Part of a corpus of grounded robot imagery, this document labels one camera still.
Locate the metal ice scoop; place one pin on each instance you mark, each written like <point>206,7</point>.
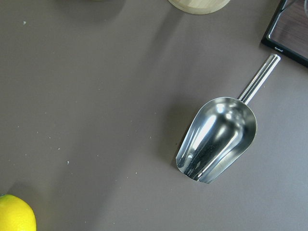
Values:
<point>222,130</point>

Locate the wooden cup stand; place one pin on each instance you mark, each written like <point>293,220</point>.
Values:
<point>199,7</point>

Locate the wine glass rack tray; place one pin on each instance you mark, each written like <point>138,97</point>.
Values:
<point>287,32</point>

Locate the yellow lemon outer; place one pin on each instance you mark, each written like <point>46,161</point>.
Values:
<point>16,214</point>

